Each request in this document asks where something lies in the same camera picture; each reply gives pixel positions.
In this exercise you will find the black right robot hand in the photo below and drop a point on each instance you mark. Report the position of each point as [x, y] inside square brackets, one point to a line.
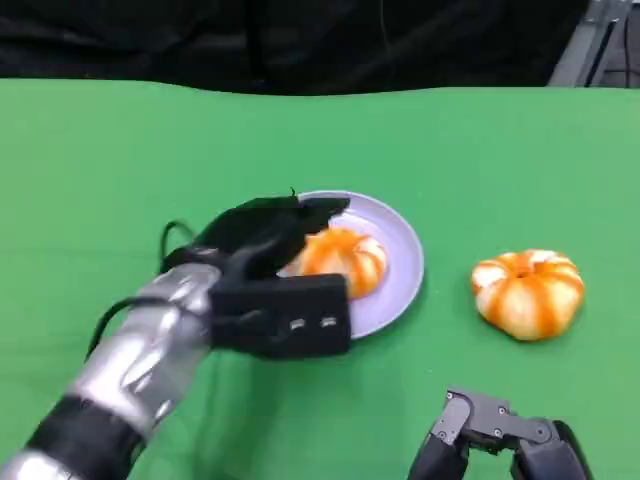
[500, 440]

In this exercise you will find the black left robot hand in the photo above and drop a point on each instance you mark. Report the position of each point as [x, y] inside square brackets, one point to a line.
[265, 232]

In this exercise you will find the orange and white bread roll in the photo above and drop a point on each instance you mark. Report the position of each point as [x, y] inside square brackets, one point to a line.
[345, 265]
[527, 296]

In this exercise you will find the lilac plate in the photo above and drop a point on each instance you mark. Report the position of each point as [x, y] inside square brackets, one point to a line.
[380, 260]

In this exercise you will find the green cloth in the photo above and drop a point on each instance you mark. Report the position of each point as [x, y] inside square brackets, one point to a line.
[150, 150]

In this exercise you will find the black backdrop cloth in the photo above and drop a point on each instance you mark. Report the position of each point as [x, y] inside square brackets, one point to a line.
[280, 45]

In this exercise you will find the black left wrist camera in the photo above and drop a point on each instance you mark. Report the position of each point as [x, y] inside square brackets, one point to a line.
[285, 315]

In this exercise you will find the grey metal frame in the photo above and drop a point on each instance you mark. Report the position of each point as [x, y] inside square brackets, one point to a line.
[585, 50]

